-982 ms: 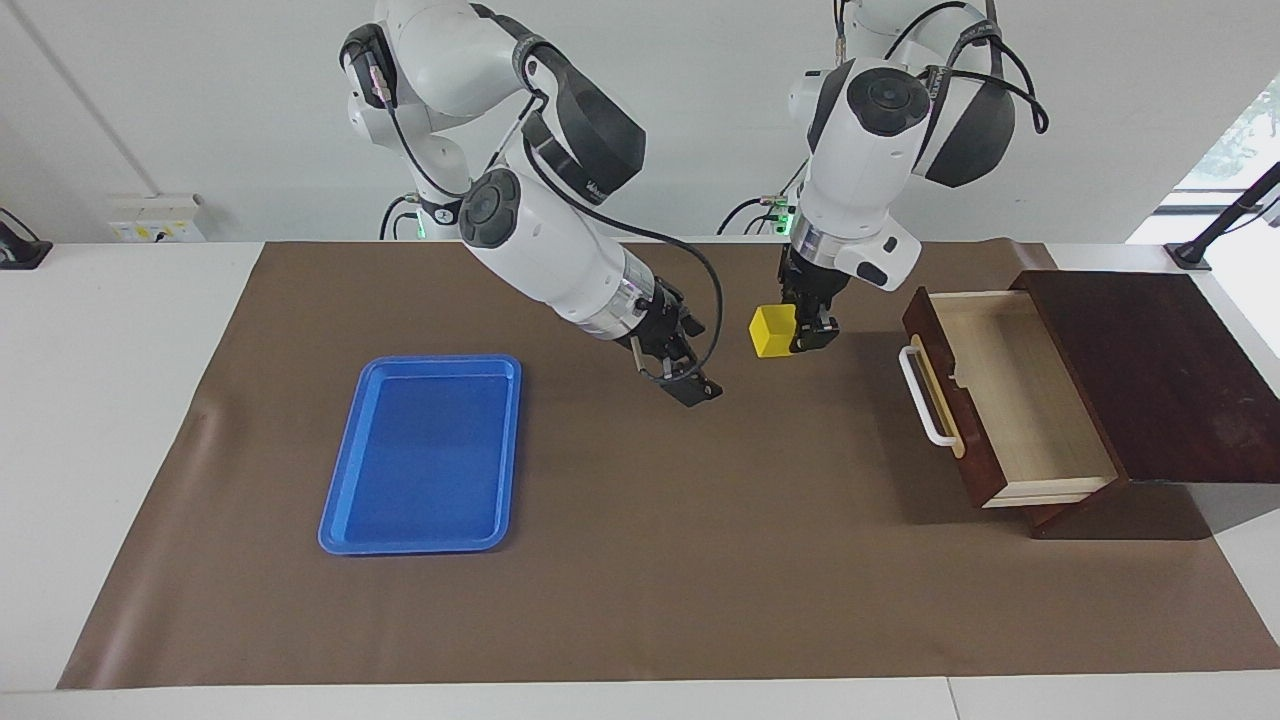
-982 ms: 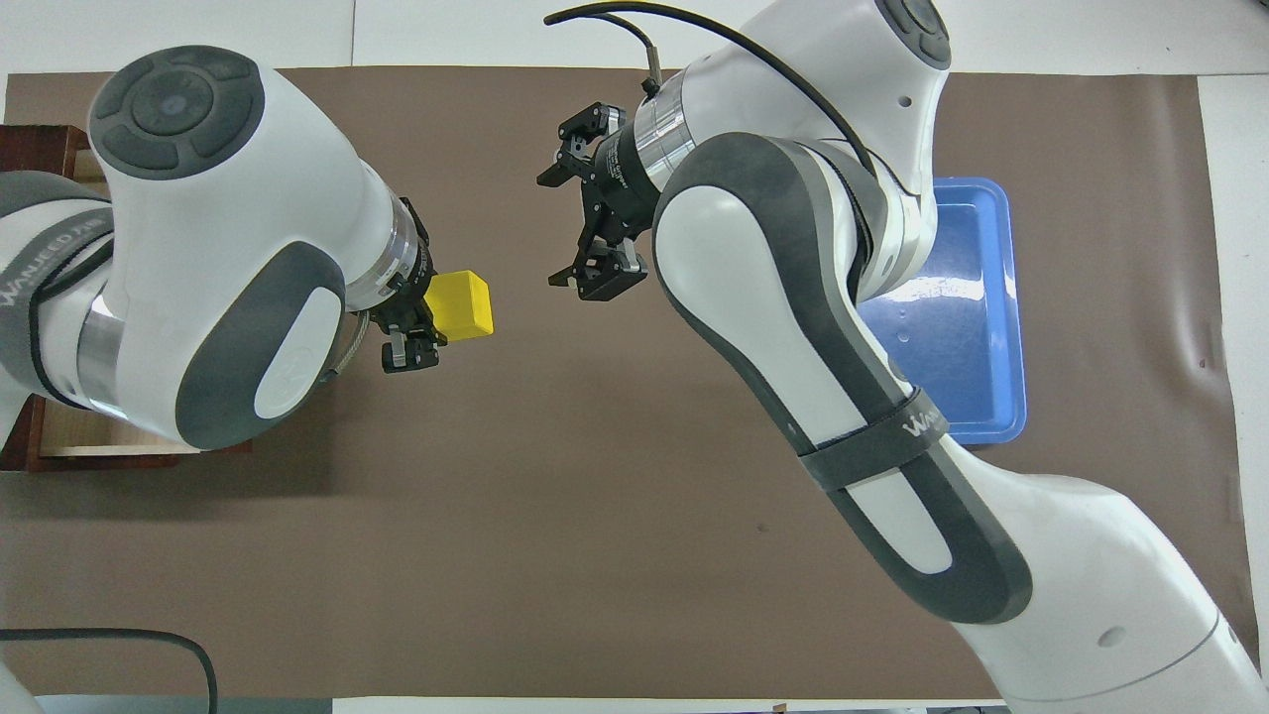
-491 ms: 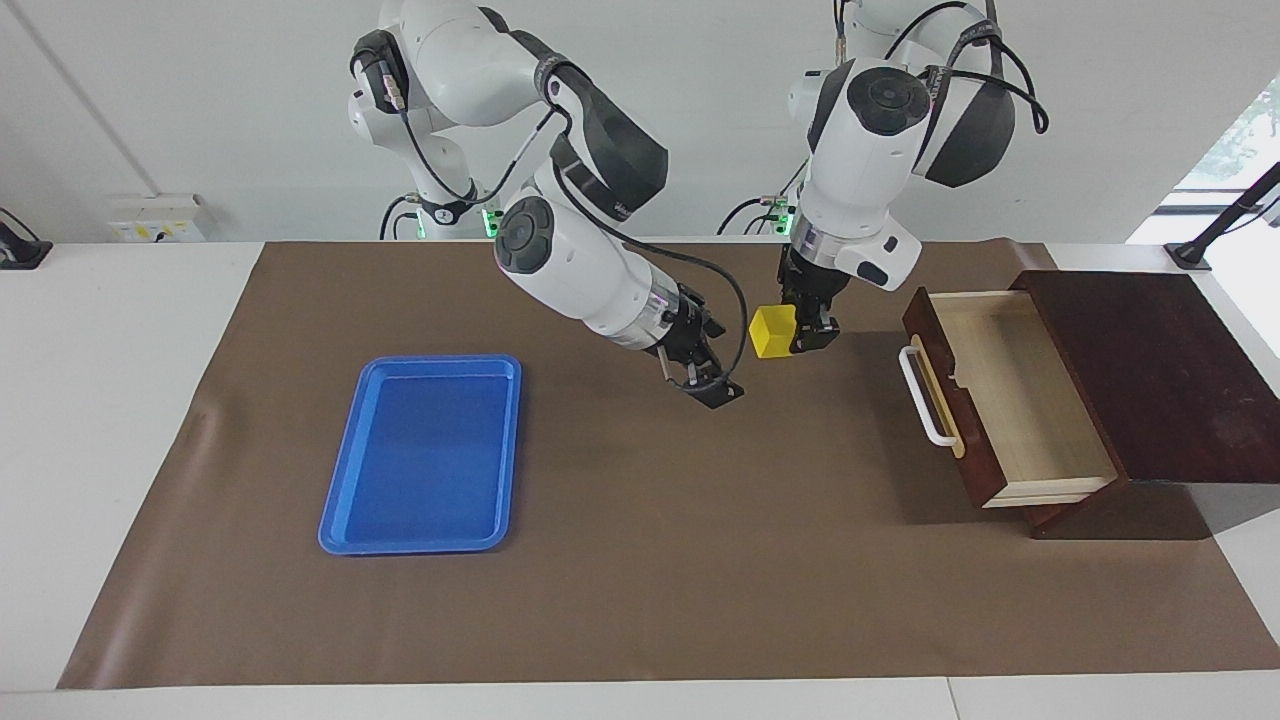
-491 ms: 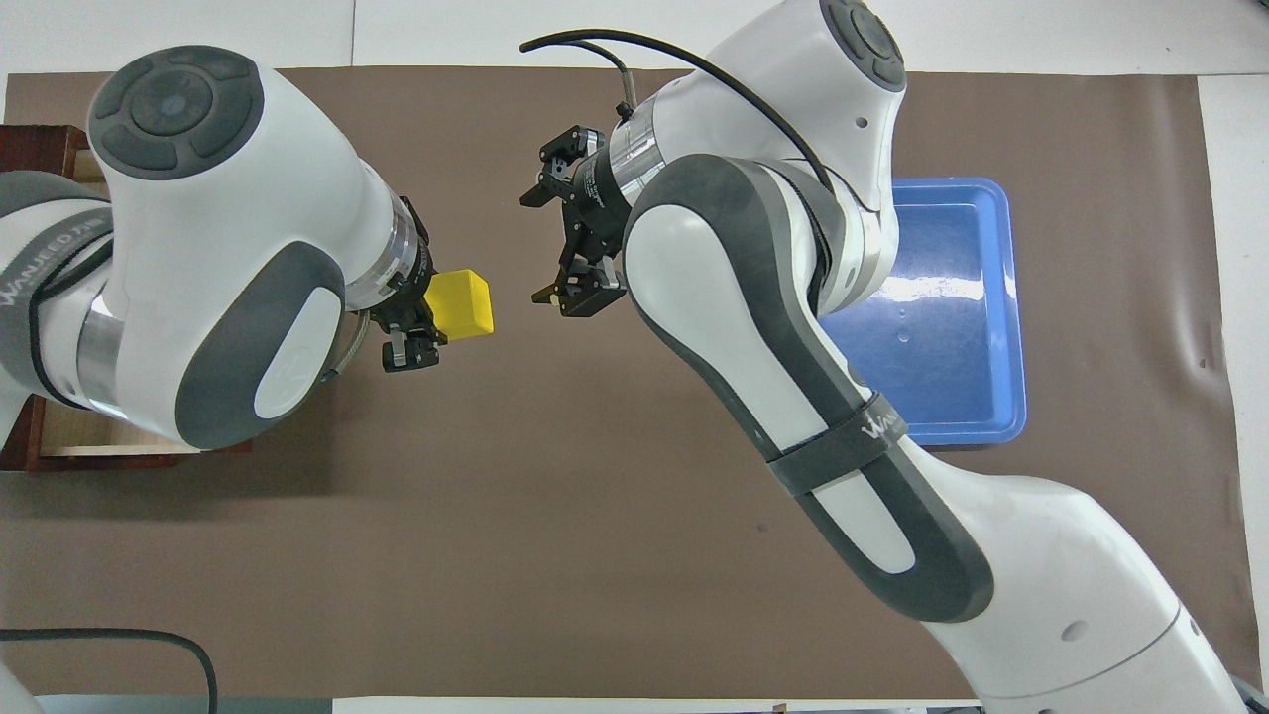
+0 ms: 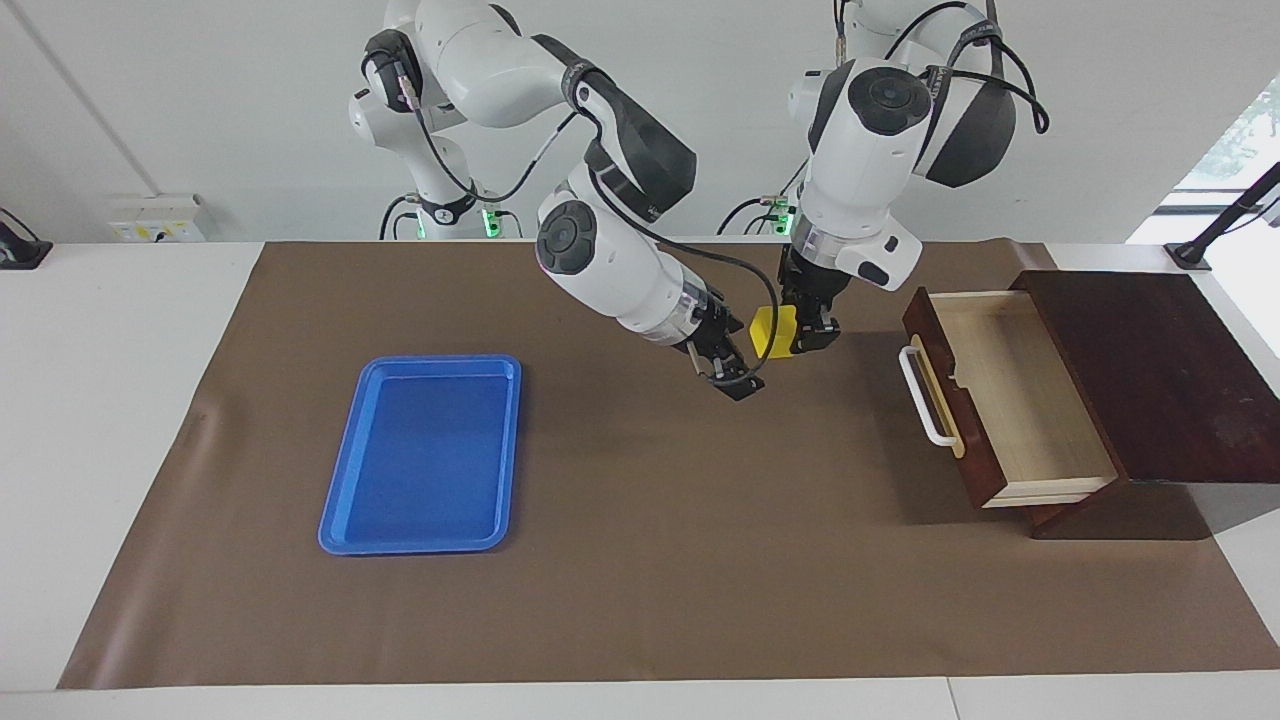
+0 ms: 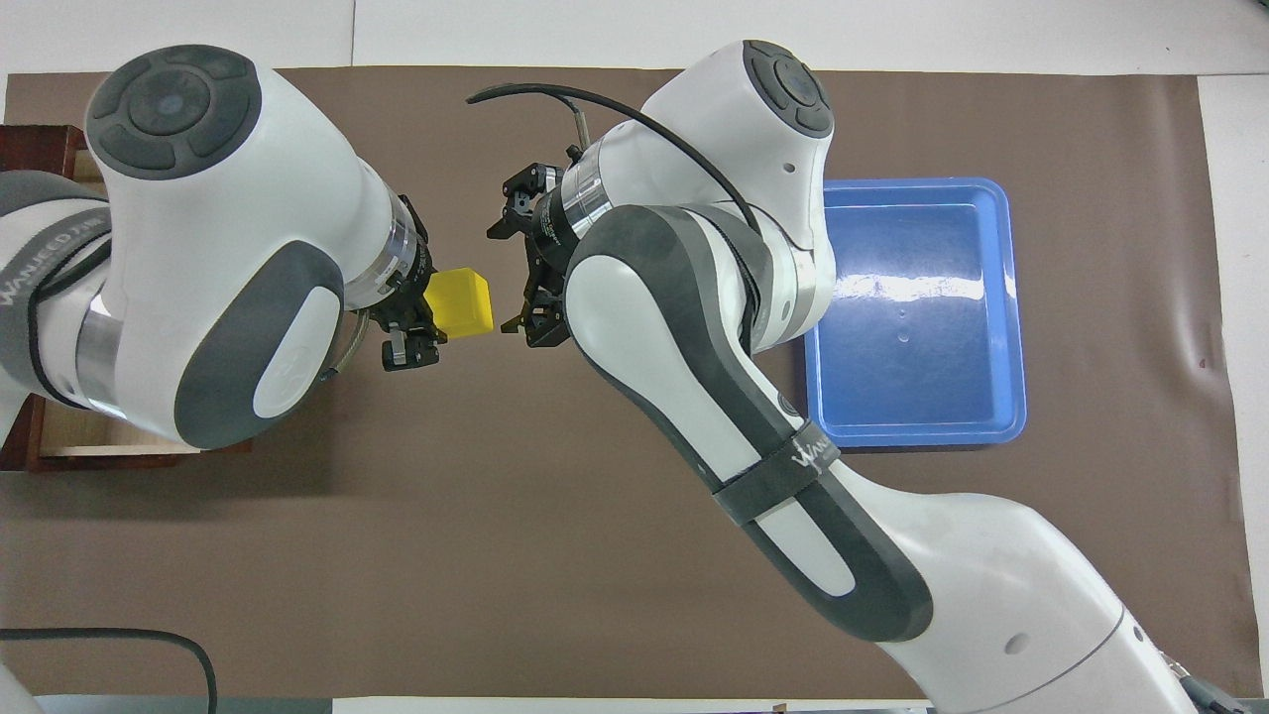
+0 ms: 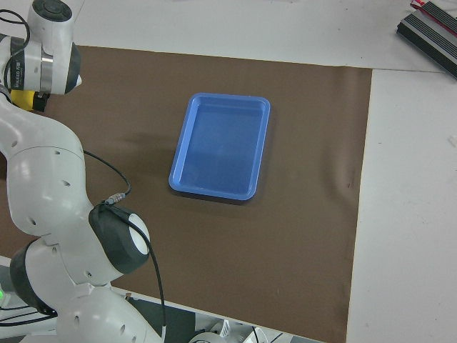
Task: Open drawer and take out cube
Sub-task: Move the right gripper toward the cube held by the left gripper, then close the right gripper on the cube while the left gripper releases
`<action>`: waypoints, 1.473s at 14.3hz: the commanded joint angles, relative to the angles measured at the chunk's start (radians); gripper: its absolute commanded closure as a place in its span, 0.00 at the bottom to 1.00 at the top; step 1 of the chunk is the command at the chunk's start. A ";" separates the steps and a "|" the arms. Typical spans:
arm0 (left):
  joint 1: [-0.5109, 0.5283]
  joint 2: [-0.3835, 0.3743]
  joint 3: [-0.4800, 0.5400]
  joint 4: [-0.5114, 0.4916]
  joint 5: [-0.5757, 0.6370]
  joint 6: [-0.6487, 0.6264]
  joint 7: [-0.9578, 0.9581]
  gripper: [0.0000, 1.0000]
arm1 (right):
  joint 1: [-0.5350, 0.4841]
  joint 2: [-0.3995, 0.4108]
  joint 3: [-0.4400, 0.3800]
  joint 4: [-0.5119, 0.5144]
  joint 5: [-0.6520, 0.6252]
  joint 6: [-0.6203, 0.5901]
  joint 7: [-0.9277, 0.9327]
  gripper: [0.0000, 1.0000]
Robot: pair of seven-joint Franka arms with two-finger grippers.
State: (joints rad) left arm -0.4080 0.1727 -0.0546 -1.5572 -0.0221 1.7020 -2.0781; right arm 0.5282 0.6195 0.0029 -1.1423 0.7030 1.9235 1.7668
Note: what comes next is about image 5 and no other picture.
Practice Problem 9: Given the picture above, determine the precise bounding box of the yellow cube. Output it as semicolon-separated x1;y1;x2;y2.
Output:
750;306;801;361

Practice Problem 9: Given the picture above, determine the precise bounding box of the white drawer handle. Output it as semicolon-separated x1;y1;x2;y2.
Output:
898;345;961;448

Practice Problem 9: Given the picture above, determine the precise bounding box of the beige handle backing plate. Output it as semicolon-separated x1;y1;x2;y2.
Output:
915;335;969;459

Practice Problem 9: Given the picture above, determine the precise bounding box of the dark wooden drawer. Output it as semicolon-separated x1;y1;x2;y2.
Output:
902;287;1121;511

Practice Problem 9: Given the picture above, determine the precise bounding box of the brown table mat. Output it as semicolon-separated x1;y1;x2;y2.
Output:
57;240;1280;691

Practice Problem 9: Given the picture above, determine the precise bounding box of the blue plastic tray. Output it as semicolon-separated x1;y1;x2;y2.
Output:
318;354;523;557

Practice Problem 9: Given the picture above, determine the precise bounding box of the dark wooden cabinet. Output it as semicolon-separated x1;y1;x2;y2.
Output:
1010;270;1280;541

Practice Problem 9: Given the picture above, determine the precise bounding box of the black angled stand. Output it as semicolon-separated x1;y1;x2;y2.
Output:
1165;160;1280;273

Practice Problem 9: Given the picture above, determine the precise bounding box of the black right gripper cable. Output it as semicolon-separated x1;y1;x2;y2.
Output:
395;60;781;389

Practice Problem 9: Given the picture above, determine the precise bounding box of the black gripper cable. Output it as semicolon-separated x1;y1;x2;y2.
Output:
835;0;1051;136
395;60;781;389

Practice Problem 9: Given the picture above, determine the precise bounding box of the black left arm base cable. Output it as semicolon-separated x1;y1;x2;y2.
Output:
716;190;801;237

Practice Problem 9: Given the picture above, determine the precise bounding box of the black arm base cable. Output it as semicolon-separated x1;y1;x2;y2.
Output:
378;195;421;241
716;190;801;237

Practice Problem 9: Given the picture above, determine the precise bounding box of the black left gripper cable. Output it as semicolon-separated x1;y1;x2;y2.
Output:
835;0;1051;136

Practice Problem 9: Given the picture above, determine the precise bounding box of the black right arm base cable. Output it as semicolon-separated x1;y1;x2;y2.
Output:
378;195;421;241

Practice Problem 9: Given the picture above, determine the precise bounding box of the white wall socket box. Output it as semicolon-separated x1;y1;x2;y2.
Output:
108;195;206;243

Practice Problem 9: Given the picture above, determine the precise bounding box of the black clamp mount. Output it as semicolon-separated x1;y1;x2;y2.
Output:
0;207;53;271

